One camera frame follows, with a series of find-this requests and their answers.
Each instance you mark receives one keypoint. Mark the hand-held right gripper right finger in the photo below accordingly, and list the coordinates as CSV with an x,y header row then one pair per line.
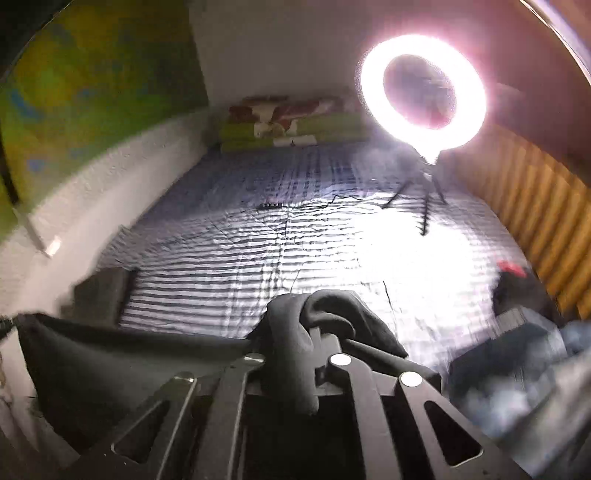
x,y
334,374

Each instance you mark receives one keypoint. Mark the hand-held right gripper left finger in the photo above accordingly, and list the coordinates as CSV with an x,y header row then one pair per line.
x,y
240,369

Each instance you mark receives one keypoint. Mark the dark green garment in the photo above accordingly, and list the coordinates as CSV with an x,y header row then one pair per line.
x,y
286,323

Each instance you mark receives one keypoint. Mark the blue striped bed quilt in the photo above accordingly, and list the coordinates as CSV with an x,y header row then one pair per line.
x,y
231,258

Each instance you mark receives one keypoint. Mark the folded grey garment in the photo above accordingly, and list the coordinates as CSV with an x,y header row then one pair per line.
x,y
101,295

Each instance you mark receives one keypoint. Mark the denim garment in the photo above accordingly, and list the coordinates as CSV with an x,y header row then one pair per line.
x,y
517,369

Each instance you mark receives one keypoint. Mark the black tripod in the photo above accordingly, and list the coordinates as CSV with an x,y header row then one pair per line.
x,y
427,207

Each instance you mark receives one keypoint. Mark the black cloth item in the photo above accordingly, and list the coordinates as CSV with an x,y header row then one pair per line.
x,y
519,295

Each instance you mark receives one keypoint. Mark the red cloth item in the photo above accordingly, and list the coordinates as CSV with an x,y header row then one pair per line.
x,y
513,269

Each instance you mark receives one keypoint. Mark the folded green floral blanket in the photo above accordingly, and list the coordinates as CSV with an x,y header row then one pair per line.
x,y
323,127

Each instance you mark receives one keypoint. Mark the wooden slatted panel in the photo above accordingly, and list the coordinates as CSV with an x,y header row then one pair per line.
x,y
531,207

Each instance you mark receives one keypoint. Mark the green wall poster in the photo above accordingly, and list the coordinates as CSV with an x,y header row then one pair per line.
x,y
92,92

